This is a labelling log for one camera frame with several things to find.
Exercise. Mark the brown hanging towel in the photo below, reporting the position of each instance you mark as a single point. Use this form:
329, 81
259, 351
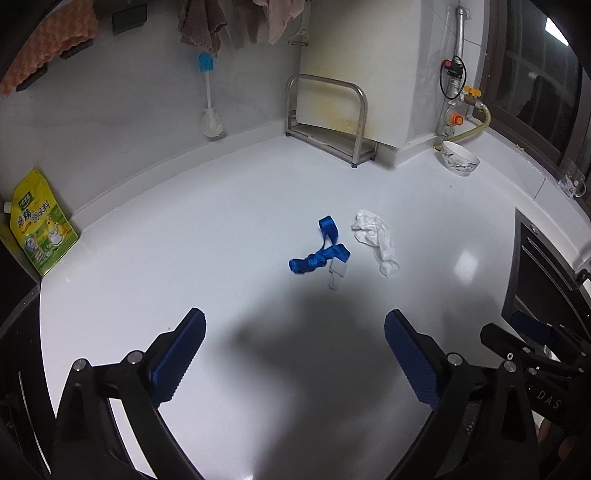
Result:
198, 23

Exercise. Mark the black kitchen sink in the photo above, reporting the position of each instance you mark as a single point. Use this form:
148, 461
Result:
540, 277

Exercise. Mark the orange sponge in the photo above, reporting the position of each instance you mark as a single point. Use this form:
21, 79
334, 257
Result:
46, 41

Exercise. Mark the metal gas pipe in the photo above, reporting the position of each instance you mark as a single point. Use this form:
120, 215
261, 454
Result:
459, 32

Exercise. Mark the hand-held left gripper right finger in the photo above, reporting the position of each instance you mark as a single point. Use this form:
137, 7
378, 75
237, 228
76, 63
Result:
411, 355

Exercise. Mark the steel cutting board rack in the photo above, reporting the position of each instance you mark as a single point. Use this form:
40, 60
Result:
360, 115

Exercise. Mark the pink hanging towel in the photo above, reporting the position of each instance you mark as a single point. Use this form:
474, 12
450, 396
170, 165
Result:
279, 18

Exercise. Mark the white patterned bowl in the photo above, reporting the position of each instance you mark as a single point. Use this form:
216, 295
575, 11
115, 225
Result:
459, 159

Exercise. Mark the yellow green seasoning pouch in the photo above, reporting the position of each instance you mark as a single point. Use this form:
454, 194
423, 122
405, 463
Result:
39, 226

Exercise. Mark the white cutting board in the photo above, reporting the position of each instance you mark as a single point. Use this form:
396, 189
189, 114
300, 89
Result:
360, 55

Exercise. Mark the crumpled white tissue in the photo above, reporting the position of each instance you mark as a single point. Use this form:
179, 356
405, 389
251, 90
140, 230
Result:
376, 233

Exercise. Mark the metal vegetable peeler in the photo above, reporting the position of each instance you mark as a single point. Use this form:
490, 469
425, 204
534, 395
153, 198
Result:
300, 37

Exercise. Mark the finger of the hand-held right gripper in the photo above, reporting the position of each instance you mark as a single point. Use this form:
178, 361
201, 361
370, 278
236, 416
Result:
531, 323
501, 344

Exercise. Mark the orange valve knob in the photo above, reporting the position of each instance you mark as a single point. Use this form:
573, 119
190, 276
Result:
457, 119

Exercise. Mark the clear glass mug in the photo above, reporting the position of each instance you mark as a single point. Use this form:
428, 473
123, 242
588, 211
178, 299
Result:
572, 180

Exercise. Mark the dark framed window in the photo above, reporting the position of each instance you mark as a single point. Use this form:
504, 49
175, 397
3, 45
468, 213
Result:
535, 69

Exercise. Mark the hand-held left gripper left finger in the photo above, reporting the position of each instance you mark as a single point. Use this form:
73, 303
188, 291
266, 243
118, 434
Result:
180, 355

